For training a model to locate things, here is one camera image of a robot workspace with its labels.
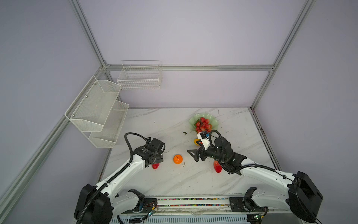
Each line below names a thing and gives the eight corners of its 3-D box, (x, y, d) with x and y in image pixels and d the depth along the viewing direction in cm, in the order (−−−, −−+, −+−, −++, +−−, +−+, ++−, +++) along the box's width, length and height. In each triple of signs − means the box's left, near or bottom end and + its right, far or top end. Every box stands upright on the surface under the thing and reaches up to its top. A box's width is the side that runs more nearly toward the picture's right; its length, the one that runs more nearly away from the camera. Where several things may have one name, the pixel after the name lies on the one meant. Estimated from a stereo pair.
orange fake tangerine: (172, 162, 91) (172, 160, 88) (175, 155, 94) (175, 153, 92) (180, 165, 90) (180, 163, 87) (183, 158, 93) (183, 156, 90)
